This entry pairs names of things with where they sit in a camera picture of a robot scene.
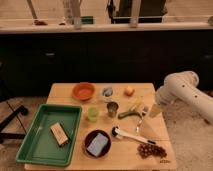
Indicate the black stand leg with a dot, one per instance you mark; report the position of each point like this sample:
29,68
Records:
21,110

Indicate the metal fork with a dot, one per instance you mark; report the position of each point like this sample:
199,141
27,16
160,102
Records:
142,115

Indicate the green plastic cup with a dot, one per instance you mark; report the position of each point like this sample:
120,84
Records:
93,114

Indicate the blue sponge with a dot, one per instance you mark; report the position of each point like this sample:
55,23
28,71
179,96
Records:
97,144

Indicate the red bowl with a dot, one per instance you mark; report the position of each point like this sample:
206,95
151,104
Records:
83,91

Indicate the green plastic tray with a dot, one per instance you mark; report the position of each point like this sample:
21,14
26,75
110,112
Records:
40,146

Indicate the dark bowl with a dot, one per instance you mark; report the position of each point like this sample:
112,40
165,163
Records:
89,139

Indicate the metal cup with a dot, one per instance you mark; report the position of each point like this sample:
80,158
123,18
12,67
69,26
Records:
112,108

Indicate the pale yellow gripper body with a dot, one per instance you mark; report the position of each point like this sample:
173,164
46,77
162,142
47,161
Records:
155,110

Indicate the orange fruit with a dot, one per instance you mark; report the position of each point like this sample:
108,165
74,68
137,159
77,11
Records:
129,91

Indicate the bunch of grapes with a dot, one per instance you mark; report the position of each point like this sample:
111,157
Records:
146,150

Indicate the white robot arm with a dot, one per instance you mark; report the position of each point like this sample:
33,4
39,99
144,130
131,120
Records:
183,85

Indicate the wooden block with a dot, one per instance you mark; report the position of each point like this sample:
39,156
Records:
59,134

